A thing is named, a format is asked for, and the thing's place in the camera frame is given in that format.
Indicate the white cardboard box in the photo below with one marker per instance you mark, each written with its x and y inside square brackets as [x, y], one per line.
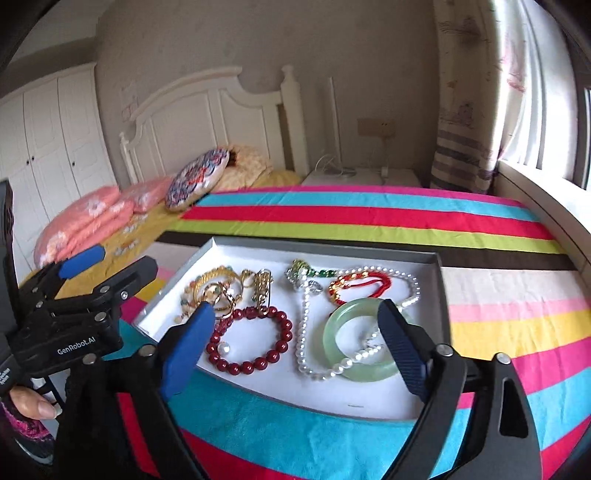
[277, 392]

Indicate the white nightstand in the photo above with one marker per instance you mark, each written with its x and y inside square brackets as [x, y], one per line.
[364, 177]

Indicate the white charger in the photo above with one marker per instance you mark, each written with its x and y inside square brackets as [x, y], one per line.
[385, 170]

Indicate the white pole lamp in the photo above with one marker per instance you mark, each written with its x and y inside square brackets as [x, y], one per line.
[333, 124]

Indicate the pink pillow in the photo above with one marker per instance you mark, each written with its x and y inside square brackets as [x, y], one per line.
[147, 194]

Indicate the person's left hand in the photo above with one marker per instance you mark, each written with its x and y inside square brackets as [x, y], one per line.
[32, 401]

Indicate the white wardrobe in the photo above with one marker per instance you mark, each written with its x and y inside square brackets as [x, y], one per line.
[41, 147]

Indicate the pink floral quilt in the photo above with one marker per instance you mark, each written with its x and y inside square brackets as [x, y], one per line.
[78, 226]

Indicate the paper wall notice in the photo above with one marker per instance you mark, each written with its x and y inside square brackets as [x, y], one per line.
[128, 99]

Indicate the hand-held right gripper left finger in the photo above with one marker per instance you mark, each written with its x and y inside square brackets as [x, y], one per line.
[189, 350]

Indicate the printed curtain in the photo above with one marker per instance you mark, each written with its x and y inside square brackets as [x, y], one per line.
[466, 115]

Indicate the beige floral blanket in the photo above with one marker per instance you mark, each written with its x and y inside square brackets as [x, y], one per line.
[249, 166]

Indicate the wall socket panel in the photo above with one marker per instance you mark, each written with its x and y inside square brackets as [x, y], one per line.
[375, 128]

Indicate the striped bed sheet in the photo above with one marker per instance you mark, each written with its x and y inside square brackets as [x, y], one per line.
[369, 217]

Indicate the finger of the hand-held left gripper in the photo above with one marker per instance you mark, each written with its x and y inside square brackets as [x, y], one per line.
[85, 261]
[134, 274]

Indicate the white window sill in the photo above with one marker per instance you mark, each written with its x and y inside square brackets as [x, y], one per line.
[545, 203]

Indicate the white wooden headboard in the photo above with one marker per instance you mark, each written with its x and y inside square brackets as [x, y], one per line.
[194, 120]

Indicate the round patterned cushion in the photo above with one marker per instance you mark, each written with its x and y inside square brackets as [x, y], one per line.
[196, 180]

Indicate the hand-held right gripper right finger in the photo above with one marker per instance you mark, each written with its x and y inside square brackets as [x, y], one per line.
[401, 350]

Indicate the green jade bangle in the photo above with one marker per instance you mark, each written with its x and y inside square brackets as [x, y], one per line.
[381, 371]

